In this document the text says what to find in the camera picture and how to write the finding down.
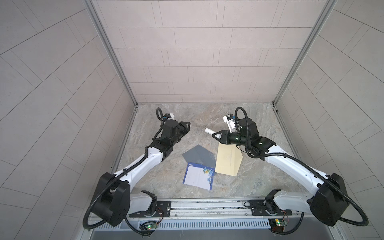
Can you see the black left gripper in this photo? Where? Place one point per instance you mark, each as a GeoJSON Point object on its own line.
{"type": "Point", "coordinates": [183, 129]}

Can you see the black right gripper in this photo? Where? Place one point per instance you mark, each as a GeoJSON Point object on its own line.
{"type": "Point", "coordinates": [225, 135]}

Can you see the white glue stick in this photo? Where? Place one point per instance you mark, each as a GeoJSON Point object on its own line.
{"type": "Point", "coordinates": [209, 131]}

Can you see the cream yellow envelope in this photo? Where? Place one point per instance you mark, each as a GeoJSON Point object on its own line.
{"type": "Point", "coordinates": [229, 159]}

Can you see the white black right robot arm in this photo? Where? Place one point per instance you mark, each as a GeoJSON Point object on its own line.
{"type": "Point", "coordinates": [326, 204]}

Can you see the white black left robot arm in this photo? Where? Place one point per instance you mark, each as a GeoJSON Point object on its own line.
{"type": "Point", "coordinates": [113, 199]}

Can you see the grey envelope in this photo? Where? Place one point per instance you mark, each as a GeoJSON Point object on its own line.
{"type": "Point", "coordinates": [200, 155]}

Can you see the blue floral notepad card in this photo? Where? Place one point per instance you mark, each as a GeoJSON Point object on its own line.
{"type": "Point", "coordinates": [200, 176]}

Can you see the right green circuit board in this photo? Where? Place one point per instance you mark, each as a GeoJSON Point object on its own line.
{"type": "Point", "coordinates": [278, 225]}

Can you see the green circuit board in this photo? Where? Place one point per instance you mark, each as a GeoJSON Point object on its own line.
{"type": "Point", "coordinates": [149, 226]}
{"type": "Point", "coordinates": [278, 225]}

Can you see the left green circuit board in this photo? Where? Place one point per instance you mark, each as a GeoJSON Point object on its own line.
{"type": "Point", "coordinates": [149, 226]}

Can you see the metal corner profile left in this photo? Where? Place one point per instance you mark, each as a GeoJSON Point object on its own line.
{"type": "Point", "coordinates": [90, 7]}

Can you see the metal corner profile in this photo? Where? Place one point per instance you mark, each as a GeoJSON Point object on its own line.
{"type": "Point", "coordinates": [90, 7]}
{"type": "Point", "coordinates": [324, 15]}

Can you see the metal corner profile right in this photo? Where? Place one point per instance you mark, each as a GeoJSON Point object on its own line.
{"type": "Point", "coordinates": [324, 15]}

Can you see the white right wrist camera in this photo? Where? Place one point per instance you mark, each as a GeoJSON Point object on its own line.
{"type": "Point", "coordinates": [231, 122]}

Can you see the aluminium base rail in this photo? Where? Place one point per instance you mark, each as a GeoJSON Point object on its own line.
{"type": "Point", "coordinates": [207, 214]}

